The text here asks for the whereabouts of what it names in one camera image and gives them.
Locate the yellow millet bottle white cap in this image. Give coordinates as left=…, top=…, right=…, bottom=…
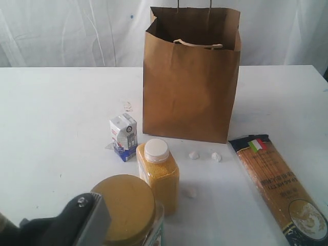
left=136, top=138, right=179, bottom=216

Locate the brown paper bag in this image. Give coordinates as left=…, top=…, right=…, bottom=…
left=142, top=6, right=241, bottom=144

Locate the clear jar with gold lid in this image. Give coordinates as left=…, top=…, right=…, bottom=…
left=91, top=174, right=164, bottom=245

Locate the small white milk carton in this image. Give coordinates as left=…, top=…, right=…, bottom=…
left=110, top=113, right=138, bottom=162

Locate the white paper ball upper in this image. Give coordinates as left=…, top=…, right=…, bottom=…
left=189, top=151, right=200, bottom=160

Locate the white paper ball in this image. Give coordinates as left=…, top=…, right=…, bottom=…
left=211, top=152, right=222, bottom=162
left=189, top=151, right=200, bottom=160
left=185, top=188, right=197, bottom=199

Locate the white paper ball right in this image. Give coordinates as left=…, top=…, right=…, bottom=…
left=211, top=152, right=222, bottom=162

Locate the white paper ball lower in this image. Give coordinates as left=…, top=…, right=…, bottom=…
left=185, top=188, right=197, bottom=199

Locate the white curtain backdrop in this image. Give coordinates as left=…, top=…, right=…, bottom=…
left=1, top=1, right=327, bottom=73

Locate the spaghetti packet with Italian flag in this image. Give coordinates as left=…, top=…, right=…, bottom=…
left=229, top=134, right=327, bottom=245

